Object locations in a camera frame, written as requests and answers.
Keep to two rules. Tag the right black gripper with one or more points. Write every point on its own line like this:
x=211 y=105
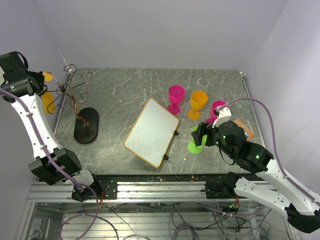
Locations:
x=203 y=129

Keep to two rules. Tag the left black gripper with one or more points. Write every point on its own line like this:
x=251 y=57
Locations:
x=40 y=77

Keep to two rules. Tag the green wine glass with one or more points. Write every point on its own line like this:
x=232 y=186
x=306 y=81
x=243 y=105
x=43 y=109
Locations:
x=192 y=148

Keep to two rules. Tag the orange wine glass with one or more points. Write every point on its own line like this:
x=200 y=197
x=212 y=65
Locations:
x=198 y=99
x=47 y=97

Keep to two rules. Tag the pink wine glass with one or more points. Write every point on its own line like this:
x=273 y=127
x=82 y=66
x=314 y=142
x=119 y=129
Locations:
x=213 y=117
x=176 y=94

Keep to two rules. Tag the clear wine glass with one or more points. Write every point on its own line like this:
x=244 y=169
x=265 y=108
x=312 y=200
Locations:
x=203 y=84

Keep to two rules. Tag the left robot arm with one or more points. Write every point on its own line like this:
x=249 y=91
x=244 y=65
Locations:
x=28 y=94

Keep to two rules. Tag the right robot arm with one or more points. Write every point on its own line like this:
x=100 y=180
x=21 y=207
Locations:
x=299 y=205

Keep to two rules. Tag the black wine glass rack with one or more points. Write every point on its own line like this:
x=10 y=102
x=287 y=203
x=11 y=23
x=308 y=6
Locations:
x=86 y=119

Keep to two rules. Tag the orange framed whiteboard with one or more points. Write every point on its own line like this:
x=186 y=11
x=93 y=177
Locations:
x=152 y=132

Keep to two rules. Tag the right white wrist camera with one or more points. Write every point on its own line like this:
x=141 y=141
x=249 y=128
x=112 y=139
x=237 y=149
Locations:
x=224 y=115

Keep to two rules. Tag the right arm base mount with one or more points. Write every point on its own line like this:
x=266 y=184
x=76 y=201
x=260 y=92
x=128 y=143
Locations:
x=220 y=187

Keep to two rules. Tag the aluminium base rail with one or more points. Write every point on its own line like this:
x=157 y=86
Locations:
x=125 y=192

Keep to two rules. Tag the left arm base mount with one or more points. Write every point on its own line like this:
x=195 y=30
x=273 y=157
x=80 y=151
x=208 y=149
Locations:
x=104 y=188

